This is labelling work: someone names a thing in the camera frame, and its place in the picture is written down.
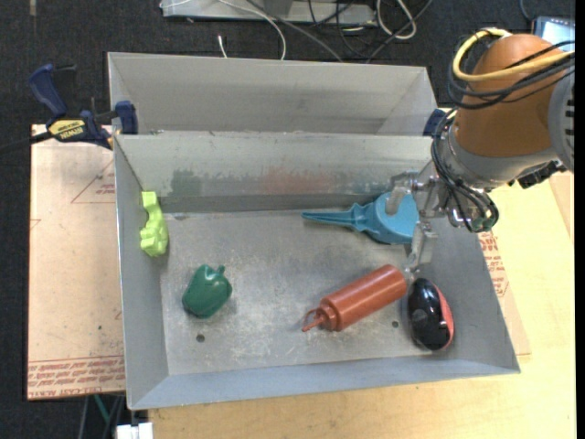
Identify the lime green toy fist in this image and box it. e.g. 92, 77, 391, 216
138, 190, 171, 259

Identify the black and red oval object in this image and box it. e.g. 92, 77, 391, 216
406, 276, 455, 352

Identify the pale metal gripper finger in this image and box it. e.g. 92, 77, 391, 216
401, 221, 439, 276
386, 170, 415, 214

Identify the red-brown squeeze bottle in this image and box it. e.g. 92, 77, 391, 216
301, 263, 409, 335

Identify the grey metal bin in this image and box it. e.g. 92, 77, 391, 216
107, 51, 522, 412

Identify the green toy bell pepper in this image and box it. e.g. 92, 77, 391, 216
181, 263, 233, 320

